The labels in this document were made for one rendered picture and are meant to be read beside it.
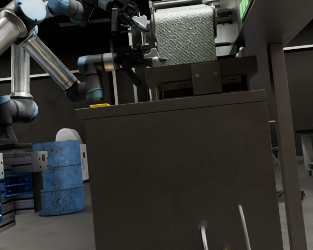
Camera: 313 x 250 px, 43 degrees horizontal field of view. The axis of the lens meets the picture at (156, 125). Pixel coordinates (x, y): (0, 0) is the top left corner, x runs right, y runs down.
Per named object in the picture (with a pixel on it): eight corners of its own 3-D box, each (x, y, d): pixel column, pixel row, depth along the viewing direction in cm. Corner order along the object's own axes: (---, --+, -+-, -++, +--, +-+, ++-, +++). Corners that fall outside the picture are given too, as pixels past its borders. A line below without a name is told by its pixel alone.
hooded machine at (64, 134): (89, 181, 1098) (85, 127, 1107) (84, 183, 1031) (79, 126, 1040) (62, 183, 1102) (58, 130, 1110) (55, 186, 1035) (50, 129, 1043)
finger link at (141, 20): (154, 20, 170) (136, 9, 171) (146, 31, 170) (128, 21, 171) (155, 23, 173) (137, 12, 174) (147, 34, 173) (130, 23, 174)
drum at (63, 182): (88, 206, 572) (82, 139, 577) (82, 213, 509) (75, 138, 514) (43, 211, 569) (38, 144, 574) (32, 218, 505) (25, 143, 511)
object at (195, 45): (160, 78, 165) (156, 34, 166) (217, 72, 163) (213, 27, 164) (160, 78, 164) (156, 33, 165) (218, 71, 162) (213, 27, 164)
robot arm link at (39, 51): (-16, 23, 156) (70, 109, 178) (-5, 15, 148) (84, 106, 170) (3, 6, 162) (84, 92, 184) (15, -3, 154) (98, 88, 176)
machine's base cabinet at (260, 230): (157, 224, 386) (148, 135, 390) (224, 218, 381) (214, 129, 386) (104, 373, 135) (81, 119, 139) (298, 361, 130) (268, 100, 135)
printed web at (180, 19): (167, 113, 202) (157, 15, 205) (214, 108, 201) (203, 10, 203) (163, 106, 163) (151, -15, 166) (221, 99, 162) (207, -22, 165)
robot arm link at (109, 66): (104, 69, 162) (108, 73, 170) (115, 68, 162) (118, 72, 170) (102, 51, 163) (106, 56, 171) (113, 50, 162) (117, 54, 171)
